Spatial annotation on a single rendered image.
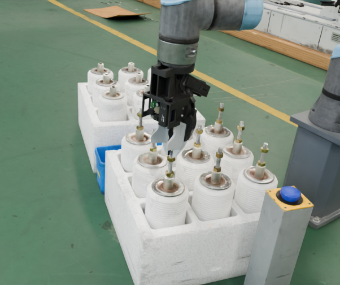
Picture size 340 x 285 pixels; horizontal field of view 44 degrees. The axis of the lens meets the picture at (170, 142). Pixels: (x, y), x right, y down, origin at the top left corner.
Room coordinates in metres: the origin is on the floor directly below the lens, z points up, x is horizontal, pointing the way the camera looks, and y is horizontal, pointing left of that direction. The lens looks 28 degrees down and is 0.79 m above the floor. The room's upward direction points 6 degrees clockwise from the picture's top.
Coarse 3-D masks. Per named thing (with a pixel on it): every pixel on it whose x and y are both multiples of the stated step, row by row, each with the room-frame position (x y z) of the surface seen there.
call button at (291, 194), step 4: (284, 188) 0.71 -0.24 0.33; (288, 188) 0.71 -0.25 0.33; (292, 188) 0.71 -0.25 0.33; (296, 188) 0.71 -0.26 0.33; (280, 192) 0.70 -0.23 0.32; (284, 192) 0.69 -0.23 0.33; (288, 192) 0.70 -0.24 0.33; (292, 192) 0.70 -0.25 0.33; (296, 192) 0.70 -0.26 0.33; (284, 196) 0.69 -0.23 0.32; (288, 196) 0.68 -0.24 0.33; (292, 196) 0.68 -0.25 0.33; (296, 196) 0.69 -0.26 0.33; (288, 200) 0.69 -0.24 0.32; (292, 200) 0.69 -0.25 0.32; (296, 200) 0.69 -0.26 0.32
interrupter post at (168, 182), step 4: (164, 176) 0.79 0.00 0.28; (172, 176) 0.79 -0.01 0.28; (164, 180) 0.78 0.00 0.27; (168, 180) 0.78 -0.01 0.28; (172, 180) 0.78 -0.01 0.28; (164, 184) 0.78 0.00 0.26; (168, 184) 0.78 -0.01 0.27; (172, 184) 0.78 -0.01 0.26; (164, 188) 0.78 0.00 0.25; (168, 188) 0.78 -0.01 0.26; (172, 188) 0.78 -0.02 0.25
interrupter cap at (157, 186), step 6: (156, 180) 0.81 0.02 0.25; (162, 180) 0.81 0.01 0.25; (174, 180) 0.81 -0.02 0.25; (156, 186) 0.78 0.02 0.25; (162, 186) 0.79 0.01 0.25; (174, 186) 0.79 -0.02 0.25; (180, 186) 0.79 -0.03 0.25; (156, 192) 0.76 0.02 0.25; (162, 192) 0.76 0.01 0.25; (168, 192) 0.77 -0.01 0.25; (174, 192) 0.77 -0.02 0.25; (180, 192) 0.77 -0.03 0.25
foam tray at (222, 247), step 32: (128, 192) 0.85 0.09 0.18; (192, 192) 0.88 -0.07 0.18; (128, 224) 0.79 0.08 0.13; (192, 224) 0.75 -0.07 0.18; (224, 224) 0.76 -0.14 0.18; (256, 224) 0.79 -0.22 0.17; (128, 256) 0.78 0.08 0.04; (160, 256) 0.70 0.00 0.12; (192, 256) 0.73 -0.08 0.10; (224, 256) 0.77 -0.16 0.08
